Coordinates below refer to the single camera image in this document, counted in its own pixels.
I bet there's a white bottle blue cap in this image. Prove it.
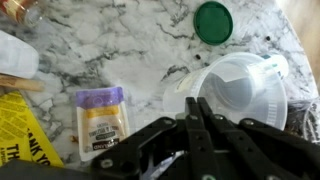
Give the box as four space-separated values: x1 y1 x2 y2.
0 29 40 79

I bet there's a navy cardboard box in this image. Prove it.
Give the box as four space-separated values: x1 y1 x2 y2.
0 159 94 180

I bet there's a clear cup of coffee beans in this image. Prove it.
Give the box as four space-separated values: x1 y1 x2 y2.
286 98 320 144

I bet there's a small jar red cap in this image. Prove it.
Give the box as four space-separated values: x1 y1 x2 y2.
0 0 46 28

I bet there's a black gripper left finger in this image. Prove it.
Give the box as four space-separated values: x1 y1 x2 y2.
90 96 221 180

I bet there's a metal cup striped label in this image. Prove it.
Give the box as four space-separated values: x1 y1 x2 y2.
199 54 290 113

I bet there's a green plastic lid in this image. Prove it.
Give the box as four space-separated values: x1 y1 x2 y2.
193 0 234 46

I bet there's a wooden stick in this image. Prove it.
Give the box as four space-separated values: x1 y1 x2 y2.
0 73 46 93

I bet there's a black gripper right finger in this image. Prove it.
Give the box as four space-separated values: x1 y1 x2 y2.
197 96 320 180

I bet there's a clear plastic jar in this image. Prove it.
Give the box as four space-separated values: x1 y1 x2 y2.
162 52 289 131

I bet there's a purple white sauce packet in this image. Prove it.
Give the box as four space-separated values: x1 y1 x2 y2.
75 86 130 163

